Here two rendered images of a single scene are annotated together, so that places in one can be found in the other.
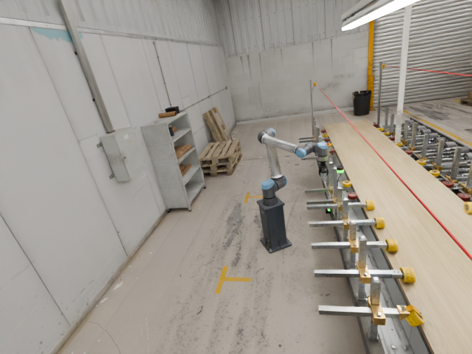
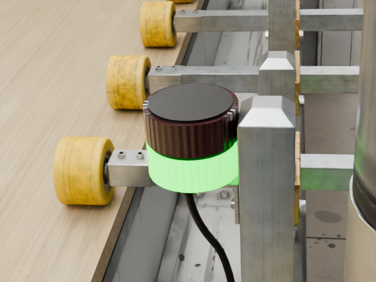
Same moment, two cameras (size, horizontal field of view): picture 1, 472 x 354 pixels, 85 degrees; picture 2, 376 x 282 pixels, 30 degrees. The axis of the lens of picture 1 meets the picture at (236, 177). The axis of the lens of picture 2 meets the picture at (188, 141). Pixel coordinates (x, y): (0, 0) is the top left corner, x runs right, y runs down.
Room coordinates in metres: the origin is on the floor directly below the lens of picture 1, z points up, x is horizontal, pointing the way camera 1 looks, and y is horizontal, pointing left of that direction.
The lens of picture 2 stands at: (2.47, -0.97, 1.37)
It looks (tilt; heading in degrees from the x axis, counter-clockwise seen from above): 29 degrees down; 175
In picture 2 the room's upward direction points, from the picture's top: 4 degrees counter-clockwise
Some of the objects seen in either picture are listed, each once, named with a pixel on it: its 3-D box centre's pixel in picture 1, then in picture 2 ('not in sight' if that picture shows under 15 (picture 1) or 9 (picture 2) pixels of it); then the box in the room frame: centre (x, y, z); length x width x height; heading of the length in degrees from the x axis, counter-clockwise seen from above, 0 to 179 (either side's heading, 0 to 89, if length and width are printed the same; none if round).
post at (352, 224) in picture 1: (352, 251); not in sight; (1.37, -0.69, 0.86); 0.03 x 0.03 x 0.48; 75
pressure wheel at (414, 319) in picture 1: (413, 316); not in sight; (0.81, -0.71, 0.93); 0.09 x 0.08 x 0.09; 75
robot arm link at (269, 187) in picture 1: (268, 187); not in sight; (2.69, -0.35, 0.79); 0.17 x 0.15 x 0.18; 127
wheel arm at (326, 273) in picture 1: (359, 273); not in sight; (1.10, -0.60, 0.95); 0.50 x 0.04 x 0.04; 75
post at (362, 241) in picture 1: (362, 270); not in sight; (1.13, -0.63, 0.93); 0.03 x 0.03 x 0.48; 75
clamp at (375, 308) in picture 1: (375, 309); not in sight; (0.87, -0.56, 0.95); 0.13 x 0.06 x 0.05; 165
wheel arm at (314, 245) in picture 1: (350, 244); (297, 19); (1.34, -0.66, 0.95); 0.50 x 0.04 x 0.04; 75
